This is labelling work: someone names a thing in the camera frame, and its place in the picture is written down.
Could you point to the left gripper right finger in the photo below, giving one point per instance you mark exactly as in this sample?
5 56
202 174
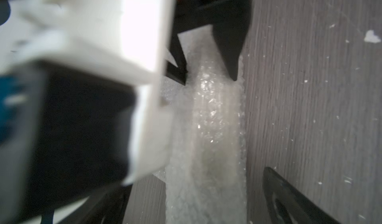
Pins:
287 205

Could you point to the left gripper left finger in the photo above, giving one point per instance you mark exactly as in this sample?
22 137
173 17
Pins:
107 206

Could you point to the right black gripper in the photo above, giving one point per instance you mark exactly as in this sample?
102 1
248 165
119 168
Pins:
230 27

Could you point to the clear bubble wrap sheet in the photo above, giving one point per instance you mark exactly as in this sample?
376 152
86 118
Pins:
206 176

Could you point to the white paper scrap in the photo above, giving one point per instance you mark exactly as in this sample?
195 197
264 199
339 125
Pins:
371 37

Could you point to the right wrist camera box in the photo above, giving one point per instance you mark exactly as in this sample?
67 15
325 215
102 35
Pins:
81 109

